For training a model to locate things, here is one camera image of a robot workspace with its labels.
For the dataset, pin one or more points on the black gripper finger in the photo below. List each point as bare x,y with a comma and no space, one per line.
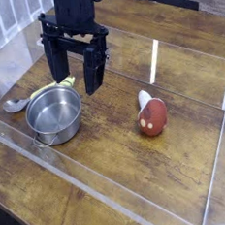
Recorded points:
94,68
57,59

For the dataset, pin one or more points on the silver metal pot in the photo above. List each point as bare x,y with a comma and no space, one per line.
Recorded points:
54,115

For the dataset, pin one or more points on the spoon with yellow-green handle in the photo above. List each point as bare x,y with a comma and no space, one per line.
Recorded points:
16,105

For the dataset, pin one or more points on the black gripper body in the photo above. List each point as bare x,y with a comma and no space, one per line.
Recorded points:
76,37

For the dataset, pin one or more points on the red plush mushroom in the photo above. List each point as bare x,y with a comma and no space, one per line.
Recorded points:
152,117

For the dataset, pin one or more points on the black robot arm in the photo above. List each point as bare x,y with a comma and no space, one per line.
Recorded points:
77,11

